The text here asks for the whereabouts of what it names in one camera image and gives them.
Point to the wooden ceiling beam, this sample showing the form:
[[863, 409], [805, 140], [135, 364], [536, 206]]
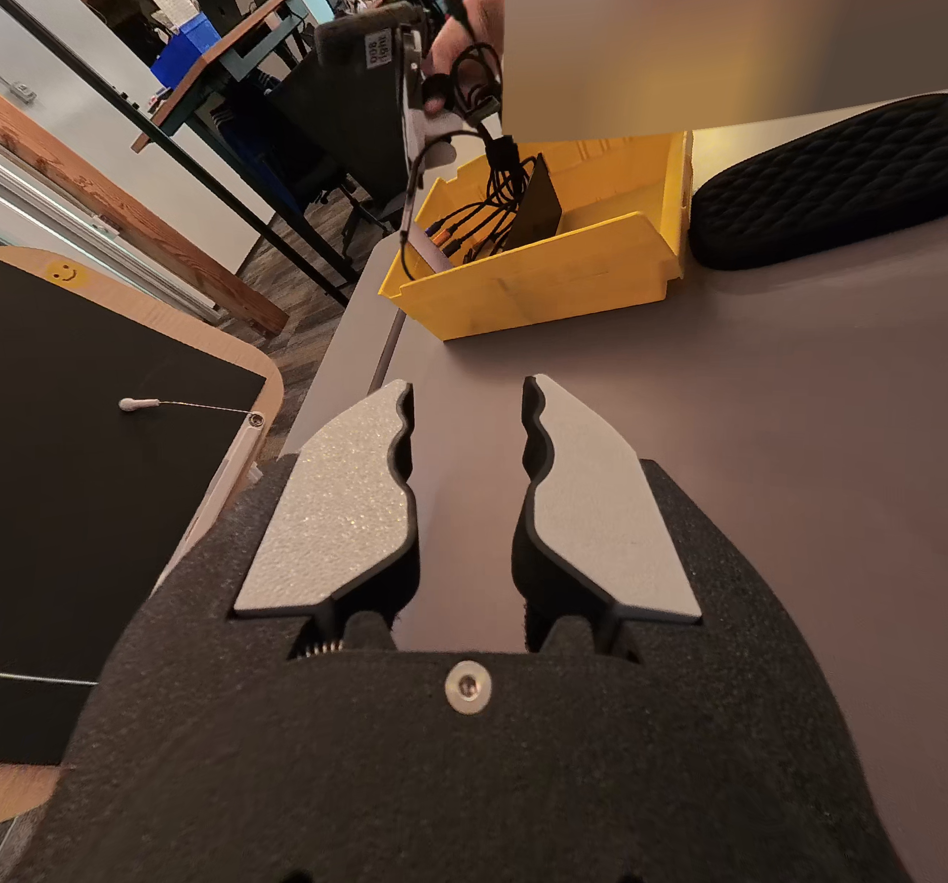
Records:
[[148, 231]]

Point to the yellow smiley sticker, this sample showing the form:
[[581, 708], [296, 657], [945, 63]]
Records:
[[63, 273]]

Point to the black fabric pad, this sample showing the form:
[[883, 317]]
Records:
[[815, 187]]

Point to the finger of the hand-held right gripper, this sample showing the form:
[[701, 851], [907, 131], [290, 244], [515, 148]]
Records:
[[429, 146]]

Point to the black backdrop board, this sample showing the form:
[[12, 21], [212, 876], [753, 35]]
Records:
[[89, 527]]

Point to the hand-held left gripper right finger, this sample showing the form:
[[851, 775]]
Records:
[[607, 527]]

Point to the silver usb hub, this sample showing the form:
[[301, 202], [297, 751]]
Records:
[[429, 246], [409, 179]]

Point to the yellow plastic bin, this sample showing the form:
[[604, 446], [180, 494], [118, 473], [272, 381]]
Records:
[[533, 290]]

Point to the wooden top desk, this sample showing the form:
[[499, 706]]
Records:
[[222, 38]]

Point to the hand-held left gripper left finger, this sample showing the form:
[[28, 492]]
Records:
[[333, 520]]

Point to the blue plastic bin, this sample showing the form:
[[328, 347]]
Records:
[[185, 46]]

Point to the person's right hand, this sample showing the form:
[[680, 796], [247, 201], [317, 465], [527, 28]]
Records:
[[485, 16]]

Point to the black office chair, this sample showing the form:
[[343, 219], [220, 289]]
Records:
[[252, 149]]

